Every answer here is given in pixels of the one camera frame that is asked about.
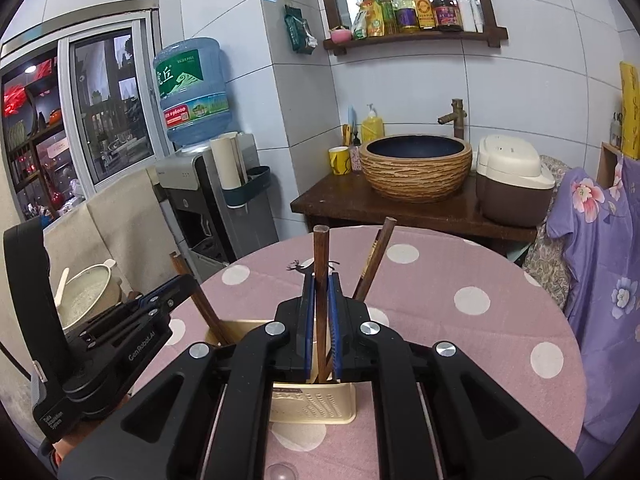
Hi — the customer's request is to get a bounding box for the blue water jug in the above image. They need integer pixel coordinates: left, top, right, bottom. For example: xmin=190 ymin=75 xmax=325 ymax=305
xmin=152 ymin=37 xmax=233 ymax=150

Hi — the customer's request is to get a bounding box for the green glass bottle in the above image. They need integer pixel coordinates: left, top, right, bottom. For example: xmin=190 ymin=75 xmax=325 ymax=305
xmin=376 ymin=0 xmax=398 ymax=36

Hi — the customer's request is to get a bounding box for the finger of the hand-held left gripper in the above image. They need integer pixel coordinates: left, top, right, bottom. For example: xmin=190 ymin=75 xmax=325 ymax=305
xmin=141 ymin=280 xmax=199 ymax=319
xmin=127 ymin=274 xmax=194 ymax=307

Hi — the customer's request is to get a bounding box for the purple floral cloth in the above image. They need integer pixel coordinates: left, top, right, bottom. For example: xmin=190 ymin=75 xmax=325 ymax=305
xmin=546 ymin=152 xmax=640 ymax=446

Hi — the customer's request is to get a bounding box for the clear plastic dome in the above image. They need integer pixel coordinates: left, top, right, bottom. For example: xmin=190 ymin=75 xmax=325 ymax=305
xmin=265 ymin=462 xmax=301 ymax=480

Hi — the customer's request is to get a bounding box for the yellow wrap box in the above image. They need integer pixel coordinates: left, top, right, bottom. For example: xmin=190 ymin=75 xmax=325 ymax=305
xmin=619 ymin=61 xmax=640 ymax=161

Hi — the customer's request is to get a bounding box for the pink polka dot tablecloth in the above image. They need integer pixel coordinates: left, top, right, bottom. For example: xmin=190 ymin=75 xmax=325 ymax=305
xmin=127 ymin=225 xmax=588 ymax=480

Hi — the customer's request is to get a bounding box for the yellow refill bag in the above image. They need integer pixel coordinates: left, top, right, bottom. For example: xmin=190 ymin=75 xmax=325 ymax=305
xmin=361 ymin=0 xmax=386 ymax=38

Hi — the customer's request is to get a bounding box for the white cooking pot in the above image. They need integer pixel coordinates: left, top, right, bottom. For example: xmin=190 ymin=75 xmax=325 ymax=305
xmin=52 ymin=259 xmax=123 ymax=331

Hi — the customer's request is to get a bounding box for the green packet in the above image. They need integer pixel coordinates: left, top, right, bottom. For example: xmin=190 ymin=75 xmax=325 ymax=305
xmin=283 ymin=4 xmax=318 ymax=55

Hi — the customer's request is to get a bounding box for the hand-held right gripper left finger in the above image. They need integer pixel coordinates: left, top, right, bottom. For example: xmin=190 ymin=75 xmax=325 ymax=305
xmin=59 ymin=272 xmax=317 ymax=480

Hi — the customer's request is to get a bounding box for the white plastic bottle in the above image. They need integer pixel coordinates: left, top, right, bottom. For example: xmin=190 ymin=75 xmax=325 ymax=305
xmin=456 ymin=0 xmax=478 ymax=33

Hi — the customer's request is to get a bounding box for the yellow dish soap bottle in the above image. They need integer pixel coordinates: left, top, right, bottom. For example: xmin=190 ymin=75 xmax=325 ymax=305
xmin=361 ymin=104 xmax=386 ymax=143

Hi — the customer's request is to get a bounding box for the brown wooden chopstick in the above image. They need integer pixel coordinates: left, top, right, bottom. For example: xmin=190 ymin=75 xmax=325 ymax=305
xmin=169 ymin=251 xmax=232 ymax=346
xmin=320 ymin=216 xmax=397 ymax=383
xmin=313 ymin=225 xmax=332 ymax=385

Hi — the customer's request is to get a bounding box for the aluminium sliding window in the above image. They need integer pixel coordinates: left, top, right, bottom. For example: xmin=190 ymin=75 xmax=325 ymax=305
xmin=0 ymin=7 xmax=166 ymax=233

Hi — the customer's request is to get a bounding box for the yellow label bottle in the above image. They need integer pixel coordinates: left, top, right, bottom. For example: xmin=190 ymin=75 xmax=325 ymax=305
xmin=412 ymin=0 xmax=436 ymax=31

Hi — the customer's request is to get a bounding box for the wooden box shelf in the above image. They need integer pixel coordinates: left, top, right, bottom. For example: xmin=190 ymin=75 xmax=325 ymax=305
xmin=597 ymin=141 xmax=623 ymax=188

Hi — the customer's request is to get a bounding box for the beige cloth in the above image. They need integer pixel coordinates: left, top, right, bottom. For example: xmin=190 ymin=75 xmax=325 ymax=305
xmin=42 ymin=167 xmax=183 ymax=306

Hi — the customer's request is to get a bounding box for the white green bag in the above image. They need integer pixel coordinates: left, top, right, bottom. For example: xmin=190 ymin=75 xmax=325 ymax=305
xmin=351 ymin=9 xmax=371 ymax=41

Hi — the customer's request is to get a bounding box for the white ladle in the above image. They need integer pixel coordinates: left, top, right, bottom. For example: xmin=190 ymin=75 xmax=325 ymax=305
xmin=54 ymin=267 xmax=71 ymax=311

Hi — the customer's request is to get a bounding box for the dark soy sauce bottle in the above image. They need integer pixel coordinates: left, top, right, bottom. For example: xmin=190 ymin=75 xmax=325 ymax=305
xmin=429 ymin=0 xmax=463 ymax=32

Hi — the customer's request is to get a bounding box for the grey water dispenser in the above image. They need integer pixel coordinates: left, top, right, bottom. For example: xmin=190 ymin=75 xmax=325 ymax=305
xmin=155 ymin=132 xmax=280 ymax=266

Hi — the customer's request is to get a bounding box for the dark wooden counter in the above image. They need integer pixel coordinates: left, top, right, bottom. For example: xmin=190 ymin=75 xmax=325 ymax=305
xmin=290 ymin=170 xmax=538 ymax=261

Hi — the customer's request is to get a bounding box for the blue white wall holder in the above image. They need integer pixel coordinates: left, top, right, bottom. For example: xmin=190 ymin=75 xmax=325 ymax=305
xmin=222 ymin=166 xmax=271 ymax=209

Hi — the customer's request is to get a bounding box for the grey patterned cloth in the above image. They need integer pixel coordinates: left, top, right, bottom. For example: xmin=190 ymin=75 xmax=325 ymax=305
xmin=522 ymin=155 xmax=573 ymax=311

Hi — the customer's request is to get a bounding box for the purple label oil bottle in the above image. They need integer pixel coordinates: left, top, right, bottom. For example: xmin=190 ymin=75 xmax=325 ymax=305
xmin=392 ymin=0 xmax=420 ymax=33

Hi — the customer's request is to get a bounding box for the woven pattern basin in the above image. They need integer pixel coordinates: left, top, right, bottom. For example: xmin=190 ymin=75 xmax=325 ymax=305
xmin=359 ymin=134 xmax=473 ymax=204

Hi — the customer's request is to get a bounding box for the beige plastic utensil holder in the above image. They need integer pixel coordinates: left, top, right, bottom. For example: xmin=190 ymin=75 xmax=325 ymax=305
xmin=205 ymin=317 xmax=357 ymax=426

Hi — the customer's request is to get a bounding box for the wooden framed mirror shelf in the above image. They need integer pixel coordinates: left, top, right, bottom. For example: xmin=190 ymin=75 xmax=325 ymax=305
xmin=306 ymin=0 xmax=510 ymax=56

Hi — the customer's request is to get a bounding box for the yellow cup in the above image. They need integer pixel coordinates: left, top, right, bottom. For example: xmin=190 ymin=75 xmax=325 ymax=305
xmin=328 ymin=146 xmax=350 ymax=177

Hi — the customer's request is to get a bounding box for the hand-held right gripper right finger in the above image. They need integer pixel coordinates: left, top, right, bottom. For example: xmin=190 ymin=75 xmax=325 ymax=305
xmin=327 ymin=272 xmax=585 ymax=480

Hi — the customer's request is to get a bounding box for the white brown rice cooker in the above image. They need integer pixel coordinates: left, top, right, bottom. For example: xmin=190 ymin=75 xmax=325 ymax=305
xmin=475 ymin=134 xmax=556 ymax=227

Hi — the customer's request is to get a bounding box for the bamboo style faucet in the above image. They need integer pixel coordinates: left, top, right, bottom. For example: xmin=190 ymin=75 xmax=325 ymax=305
xmin=437 ymin=99 xmax=471 ymax=139

